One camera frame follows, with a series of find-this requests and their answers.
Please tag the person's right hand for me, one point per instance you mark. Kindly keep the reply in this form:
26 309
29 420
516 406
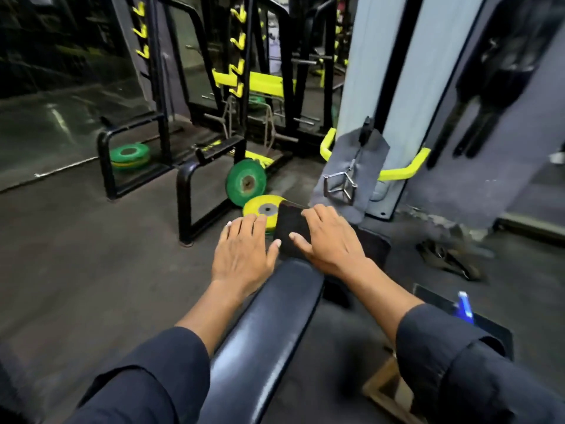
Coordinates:
333 247

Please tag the person's left hand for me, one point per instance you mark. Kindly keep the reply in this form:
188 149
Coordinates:
240 260

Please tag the person's left thumb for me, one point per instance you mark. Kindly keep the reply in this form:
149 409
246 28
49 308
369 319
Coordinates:
273 251

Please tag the person's left middle finger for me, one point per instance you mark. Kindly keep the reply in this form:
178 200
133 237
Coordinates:
248 229

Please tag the person's right little finger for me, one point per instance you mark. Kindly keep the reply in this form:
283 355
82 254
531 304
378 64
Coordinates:
345 226

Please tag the person's right thumb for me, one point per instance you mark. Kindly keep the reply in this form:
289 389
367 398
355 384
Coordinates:
300 243

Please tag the person's right middle finger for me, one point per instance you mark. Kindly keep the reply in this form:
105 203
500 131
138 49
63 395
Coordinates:
321 216

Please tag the person's left little finger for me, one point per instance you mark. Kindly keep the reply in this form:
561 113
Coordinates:
225 236

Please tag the black cleaning cloth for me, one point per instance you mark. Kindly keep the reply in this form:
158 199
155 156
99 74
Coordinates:
289 225

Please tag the person's left forearm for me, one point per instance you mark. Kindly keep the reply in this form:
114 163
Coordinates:
176 357

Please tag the person's right forearm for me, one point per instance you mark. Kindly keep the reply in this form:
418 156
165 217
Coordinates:
441 348

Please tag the yellow weight plate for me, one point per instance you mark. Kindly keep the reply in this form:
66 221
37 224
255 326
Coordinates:
258 209

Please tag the black bench seat pad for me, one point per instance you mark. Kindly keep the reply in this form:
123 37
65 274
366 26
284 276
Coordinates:
375 245

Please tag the green weight plate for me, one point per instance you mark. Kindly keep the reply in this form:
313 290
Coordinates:
246 182

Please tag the black padded bench roller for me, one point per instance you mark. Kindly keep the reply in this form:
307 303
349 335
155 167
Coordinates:
260 339

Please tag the green and yellow plate stack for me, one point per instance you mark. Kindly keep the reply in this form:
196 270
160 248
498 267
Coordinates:
129 154

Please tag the blue spray bottle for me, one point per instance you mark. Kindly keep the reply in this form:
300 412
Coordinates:
465 306

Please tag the yellow rack crossbeam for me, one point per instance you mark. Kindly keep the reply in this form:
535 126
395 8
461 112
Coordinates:
265 82

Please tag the row of yellow rack hooks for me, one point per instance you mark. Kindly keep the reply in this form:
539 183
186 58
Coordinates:
239 52
141 30

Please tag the black squat rack frame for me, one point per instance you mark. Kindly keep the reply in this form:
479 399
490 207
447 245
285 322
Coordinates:
185 180

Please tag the black weight machine frame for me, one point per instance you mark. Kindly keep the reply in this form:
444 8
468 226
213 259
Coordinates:
289 61

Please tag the wooden frame piece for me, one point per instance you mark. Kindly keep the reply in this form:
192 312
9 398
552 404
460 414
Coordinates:
384 392

